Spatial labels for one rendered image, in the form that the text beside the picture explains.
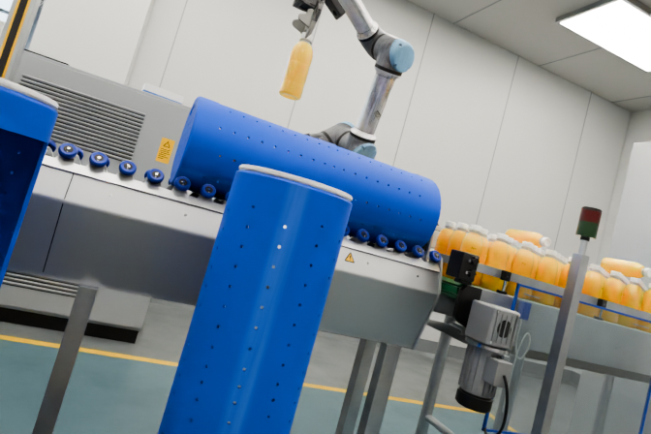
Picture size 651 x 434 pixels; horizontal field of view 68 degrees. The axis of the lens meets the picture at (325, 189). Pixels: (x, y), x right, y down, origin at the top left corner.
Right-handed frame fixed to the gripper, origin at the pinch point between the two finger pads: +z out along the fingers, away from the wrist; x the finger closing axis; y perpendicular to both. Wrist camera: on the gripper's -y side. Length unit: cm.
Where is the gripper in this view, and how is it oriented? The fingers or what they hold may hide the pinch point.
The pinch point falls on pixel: (306, 37)
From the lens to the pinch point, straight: 162.3
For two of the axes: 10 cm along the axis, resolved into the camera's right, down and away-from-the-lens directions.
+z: -3.2, 9.4, -1.2
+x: 3.8, 0.0, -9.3
